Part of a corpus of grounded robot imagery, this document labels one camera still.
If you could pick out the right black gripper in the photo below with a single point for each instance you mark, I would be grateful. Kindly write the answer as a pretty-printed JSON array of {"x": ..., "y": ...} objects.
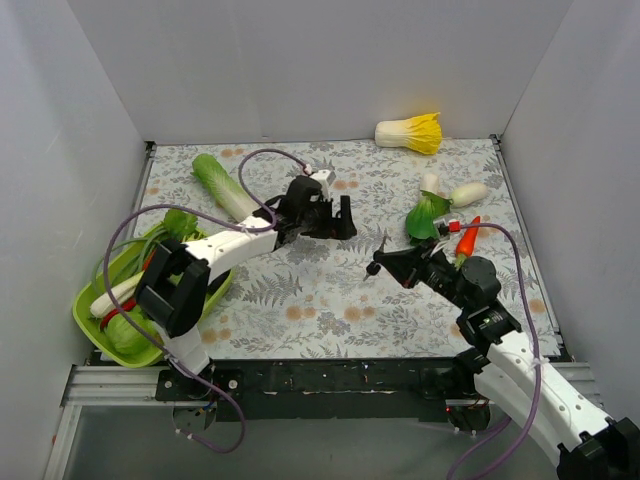
[{"x": 407, "y": 265}]

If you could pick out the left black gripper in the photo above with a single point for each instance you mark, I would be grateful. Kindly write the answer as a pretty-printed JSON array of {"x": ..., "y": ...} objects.
[{"x": 329, "y": 223}]

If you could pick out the black key bunch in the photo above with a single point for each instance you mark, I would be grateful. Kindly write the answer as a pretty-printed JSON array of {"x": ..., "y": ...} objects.
[{"x": 374, "y": 267}]

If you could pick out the black padlock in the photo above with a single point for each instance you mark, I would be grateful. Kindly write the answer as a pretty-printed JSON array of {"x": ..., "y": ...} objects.
[{"x": 342, "y": 216}]

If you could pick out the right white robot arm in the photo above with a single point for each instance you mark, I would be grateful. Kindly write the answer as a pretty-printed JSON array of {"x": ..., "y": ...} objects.
[{"x": 580, "y": 439}]

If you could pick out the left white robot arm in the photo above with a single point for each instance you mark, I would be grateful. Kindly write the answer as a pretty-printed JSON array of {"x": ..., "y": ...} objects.
[{"x": 174, "y": 288}]

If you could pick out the orange carrot on table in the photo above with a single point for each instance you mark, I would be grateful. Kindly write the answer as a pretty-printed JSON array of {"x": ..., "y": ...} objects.
[{"x": 466, "y": 245}]

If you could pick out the green bok choy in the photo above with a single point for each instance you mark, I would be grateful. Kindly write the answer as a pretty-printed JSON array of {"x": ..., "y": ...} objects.
[{"x": 431, "y": 205}]

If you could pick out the floral table mat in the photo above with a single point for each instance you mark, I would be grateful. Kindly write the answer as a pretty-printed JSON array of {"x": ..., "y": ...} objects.
[{"x": 309, "y": 299}]

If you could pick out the white radish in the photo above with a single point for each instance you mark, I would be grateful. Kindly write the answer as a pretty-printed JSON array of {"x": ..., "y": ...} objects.
[{"x": 467, "y": 194}]

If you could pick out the green napa cabbage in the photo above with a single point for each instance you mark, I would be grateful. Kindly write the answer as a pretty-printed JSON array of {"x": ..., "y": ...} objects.
[{"x": 229, "y": 194}]

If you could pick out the yellow napa cabbage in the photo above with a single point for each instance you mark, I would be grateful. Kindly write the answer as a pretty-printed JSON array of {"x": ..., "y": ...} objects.
[{"x": 422, "y": 134}]

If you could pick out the green leafy vegetable in tray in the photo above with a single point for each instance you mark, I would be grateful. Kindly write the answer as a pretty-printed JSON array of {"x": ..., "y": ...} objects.
[{"x": 176, "y": 225}]

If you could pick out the red chili pepper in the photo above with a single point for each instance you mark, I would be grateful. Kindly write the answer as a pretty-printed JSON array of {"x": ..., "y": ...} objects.
[{"x": 127, "y": 306}]

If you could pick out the round green cabbage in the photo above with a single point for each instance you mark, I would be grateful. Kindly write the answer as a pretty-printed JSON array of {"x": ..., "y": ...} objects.
[{"x": 127, "y": 340}]

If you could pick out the green plastic tray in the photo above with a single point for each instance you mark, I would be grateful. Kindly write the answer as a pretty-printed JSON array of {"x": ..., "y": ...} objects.
[{"x": 91, "y": 325}]

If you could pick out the white leek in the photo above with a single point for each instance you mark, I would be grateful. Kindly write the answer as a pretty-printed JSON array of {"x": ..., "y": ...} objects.
[{"x": 122, "y": 292}]

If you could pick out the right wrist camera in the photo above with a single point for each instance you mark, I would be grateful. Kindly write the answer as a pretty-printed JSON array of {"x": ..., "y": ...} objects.
[{"x": 445, "y": 226}]

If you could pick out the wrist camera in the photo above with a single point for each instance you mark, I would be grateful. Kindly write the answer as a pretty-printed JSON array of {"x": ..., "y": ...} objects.
[
  {"x": 325, "y": 178},
  {"x": 445, "y": 226}
]

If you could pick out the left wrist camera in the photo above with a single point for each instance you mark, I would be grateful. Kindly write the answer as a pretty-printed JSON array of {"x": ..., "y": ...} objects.
[{"x": 325, "y": 178}]

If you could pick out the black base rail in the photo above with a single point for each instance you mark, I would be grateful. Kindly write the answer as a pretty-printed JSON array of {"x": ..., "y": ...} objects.
[{"x": 426, "y": 389}]

